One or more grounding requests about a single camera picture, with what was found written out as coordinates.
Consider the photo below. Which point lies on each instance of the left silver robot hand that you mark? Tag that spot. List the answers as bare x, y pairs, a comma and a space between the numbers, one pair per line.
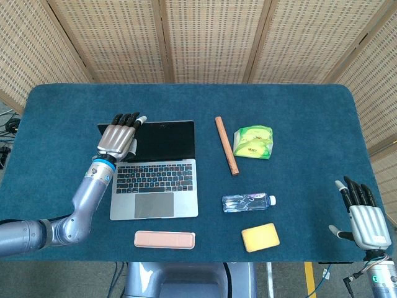
118, 138

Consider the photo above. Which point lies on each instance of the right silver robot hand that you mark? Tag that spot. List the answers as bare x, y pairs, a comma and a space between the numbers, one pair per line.
369, 223

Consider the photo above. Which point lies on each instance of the grey laptop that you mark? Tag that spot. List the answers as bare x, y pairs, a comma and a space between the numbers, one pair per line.
161, 177

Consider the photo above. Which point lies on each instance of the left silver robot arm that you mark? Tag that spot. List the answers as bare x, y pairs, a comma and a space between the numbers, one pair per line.
74, 214

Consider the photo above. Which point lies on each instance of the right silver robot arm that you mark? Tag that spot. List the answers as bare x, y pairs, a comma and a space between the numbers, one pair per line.
383, 276

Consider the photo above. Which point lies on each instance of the woven folding screen panel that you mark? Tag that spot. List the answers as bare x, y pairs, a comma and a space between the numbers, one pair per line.
211, 37
28, 49
378, 93
114, 37
307, 37
387, 183

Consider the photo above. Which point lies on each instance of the blue table cloth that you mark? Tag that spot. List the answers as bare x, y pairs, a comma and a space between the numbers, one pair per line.
294, 186

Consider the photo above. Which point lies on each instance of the wooden rolling pin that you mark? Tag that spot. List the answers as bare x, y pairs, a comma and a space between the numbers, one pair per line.
226, 146

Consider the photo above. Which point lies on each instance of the yellow sponge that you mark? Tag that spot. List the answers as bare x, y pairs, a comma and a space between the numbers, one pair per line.
260, 237

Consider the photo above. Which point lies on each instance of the pink pencil case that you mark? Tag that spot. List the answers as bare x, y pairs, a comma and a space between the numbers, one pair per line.
164, 239

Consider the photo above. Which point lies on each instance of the white table leg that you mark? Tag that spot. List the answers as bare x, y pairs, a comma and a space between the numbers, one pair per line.
270, 279

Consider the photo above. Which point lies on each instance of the clear plastic water bottle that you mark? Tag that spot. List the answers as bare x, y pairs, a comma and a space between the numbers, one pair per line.
245, 203

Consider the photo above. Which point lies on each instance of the green tissue pack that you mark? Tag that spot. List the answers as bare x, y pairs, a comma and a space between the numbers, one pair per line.
254, 144

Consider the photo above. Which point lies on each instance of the silver robot torso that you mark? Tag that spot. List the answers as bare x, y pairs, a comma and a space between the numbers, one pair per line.
186, 279

